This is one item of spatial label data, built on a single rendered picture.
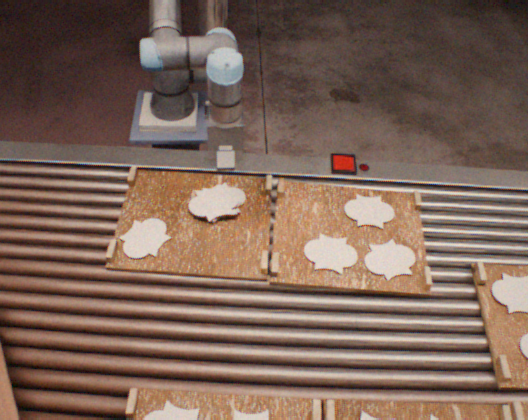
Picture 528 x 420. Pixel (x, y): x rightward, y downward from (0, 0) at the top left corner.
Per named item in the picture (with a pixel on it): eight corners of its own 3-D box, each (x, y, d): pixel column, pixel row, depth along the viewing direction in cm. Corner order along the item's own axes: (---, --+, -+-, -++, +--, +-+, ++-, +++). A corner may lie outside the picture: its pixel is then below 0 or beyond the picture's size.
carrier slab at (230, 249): (133, 173, 163) (132, 169, 162) (272, 182, 163) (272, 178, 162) (106, 270, 140) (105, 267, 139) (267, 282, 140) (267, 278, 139)
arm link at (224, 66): (241, 43, 119) (245, 65, 113) (240, 84, 127) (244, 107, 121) (205, 44, 118) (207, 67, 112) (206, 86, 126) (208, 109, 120)
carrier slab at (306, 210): (277, 184, 163) (277, 180, 162) (416, 196, 162) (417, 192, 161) (269, 284, 140) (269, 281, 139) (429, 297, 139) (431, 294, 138)
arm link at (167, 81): (152, 74, 184) (149, 38, 174) (192, 72, 186) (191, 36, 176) (152, 94, 176) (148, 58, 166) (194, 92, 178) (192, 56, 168)
